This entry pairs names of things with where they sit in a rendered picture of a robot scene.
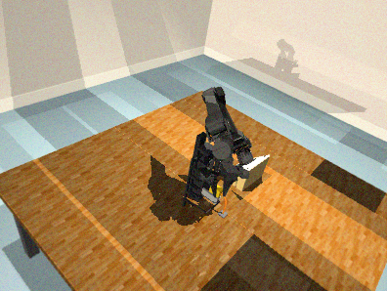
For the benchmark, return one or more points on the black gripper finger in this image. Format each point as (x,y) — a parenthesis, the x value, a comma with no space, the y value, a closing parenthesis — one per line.
(226,186)
(213,184)

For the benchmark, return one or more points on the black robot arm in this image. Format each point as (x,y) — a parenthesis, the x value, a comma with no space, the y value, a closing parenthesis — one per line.
(225,135)

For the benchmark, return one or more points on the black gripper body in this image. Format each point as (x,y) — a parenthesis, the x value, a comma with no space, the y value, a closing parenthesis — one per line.
(205,174)

